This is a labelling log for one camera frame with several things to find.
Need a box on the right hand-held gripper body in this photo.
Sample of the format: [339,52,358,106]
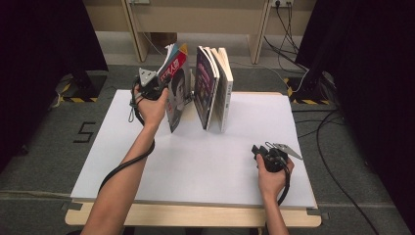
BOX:
[257,142,304,174]

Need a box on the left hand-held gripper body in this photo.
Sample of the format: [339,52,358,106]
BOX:
[131,67,164,101]

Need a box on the beige expandable book rack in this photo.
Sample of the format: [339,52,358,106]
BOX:
[179,69,210,130]

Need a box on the white book with picture grid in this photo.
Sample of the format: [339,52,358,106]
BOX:
[209,47,235,134]

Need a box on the person's right hand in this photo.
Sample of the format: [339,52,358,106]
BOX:
[255,153,296,204]

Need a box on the person's left hand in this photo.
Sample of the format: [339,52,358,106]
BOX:
[133,86,170,130]

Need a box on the black stand base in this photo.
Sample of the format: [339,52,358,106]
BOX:
[48,70,109,104]
[283,70,335,106]

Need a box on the beige wooden desk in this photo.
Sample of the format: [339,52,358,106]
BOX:
[82,0,317,66]

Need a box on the black curtain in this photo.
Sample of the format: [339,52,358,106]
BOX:
[295,0,415,226]
[0,0,110,172]

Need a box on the thin black floor cable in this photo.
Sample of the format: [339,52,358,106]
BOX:
[292,109,346,140]

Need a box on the long black floor cable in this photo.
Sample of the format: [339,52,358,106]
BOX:
[315,110,381,235]

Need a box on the black plugged cable bundle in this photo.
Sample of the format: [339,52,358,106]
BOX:
[263,0,310,72]

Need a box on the white wall socket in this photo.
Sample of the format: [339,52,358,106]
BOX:
[270,0,296,8]

